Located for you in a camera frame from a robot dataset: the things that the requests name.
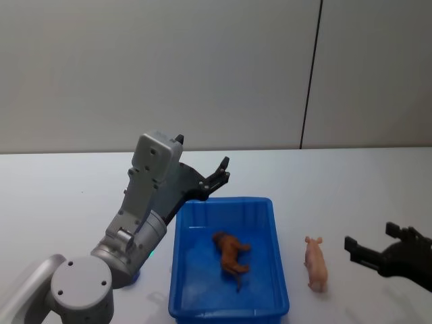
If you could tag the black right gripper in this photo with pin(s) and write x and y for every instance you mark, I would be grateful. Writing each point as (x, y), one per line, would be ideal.
(406, 261)

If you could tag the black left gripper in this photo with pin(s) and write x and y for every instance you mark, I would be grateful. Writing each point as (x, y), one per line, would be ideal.
(184, 184)

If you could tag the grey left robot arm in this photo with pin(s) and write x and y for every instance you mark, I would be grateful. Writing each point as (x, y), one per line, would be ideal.
(141, 202)

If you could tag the pink toy pig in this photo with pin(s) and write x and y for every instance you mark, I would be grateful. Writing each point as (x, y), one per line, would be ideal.
(316, 266)

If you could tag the brown toy animal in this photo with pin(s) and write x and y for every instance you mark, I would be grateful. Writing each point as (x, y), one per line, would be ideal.
(231, 254)

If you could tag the blue plastic bin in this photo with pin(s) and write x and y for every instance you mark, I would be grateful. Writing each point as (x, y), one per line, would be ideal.
(199, 287)

